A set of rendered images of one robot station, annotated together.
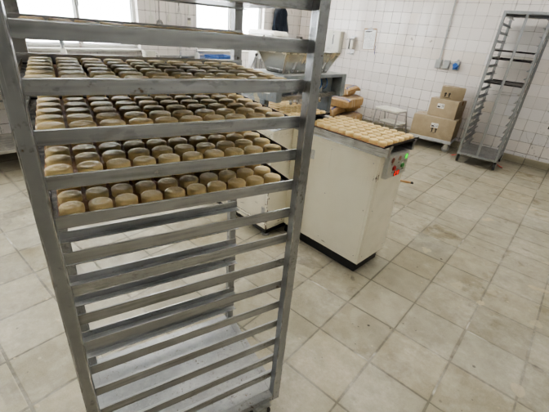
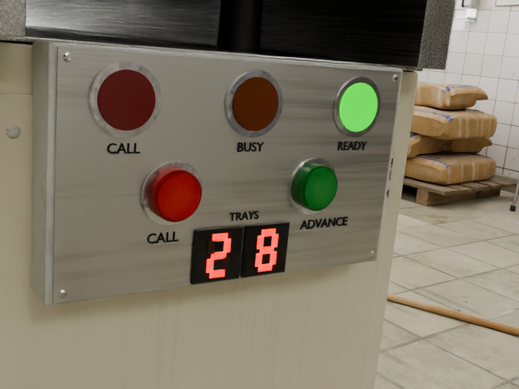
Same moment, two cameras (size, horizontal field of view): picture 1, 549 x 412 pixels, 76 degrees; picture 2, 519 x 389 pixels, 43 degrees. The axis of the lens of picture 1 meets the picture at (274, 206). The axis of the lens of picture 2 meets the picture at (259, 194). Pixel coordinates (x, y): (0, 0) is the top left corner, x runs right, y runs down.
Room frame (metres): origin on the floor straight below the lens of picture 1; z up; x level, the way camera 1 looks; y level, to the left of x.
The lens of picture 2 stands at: (1.63, -0.81, 0.85)
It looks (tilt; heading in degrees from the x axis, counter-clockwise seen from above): 13 degrees down; 12
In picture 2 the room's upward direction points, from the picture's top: 5 degrees clockwise
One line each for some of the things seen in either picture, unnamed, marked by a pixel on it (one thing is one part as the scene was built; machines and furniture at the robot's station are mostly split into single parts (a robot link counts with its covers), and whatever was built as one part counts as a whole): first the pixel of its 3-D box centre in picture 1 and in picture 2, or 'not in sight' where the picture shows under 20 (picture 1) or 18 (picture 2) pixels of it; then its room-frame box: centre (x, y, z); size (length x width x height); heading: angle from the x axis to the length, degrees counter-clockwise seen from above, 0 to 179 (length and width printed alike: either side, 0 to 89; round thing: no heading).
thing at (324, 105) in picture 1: (295, 96); not in sight; (2.62, -0.08, 1.01); 0.72 x 0.33 x 0.34; 136
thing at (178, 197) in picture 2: not in sight; (173, 194); (1.97, -0.69, 0.76); 0.03 x 0.02 x 0.03; 136
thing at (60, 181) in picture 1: (189, 164); not in sight; (0.77, 0.21, 1.14); 0.64 x 0.03 x 0.03; 122
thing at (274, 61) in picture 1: (299, 60); not in sight; (2.62, -0.08, 1.25); 0.56 x 0.29 x 0.14; 136
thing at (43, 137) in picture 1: (189, 127); not in sight; (0.77, 0.21, 1.23); 0.64 x 0.03 x 0.03; 122
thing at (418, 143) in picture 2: (323, 107); (386, 137); (5.97, -0.66, 0.32); 0.72 x 0.42 x 0.17; 55
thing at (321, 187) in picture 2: not in sight; (313, 186); (2.04, -0.75, 0.76); 0.03 x 0.02 x 0.03; 136
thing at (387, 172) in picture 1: (395, 163); (234, 168); (2.02, -0.71, 0.77); 0.24 x 0.04 x 0.14; 136
